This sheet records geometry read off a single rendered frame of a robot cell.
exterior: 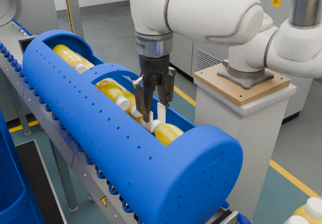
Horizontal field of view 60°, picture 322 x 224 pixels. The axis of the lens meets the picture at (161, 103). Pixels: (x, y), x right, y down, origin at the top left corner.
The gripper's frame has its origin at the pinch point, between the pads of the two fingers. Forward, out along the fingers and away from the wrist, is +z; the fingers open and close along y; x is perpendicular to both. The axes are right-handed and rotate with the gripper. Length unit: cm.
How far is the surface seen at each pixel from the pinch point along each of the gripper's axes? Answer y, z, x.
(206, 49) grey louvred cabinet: -160, 64, -125
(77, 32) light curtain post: -27, 14, -116
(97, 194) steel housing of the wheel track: 18.5, 26.4, -7.0
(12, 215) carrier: 43, 55, -42
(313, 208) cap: -9.1, 3.0, 42.7
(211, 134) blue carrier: 1.9, -9.7, 22.1
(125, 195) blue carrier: 19.7, 4.0, 14.6
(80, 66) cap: 5.4, -3.5, -36.6
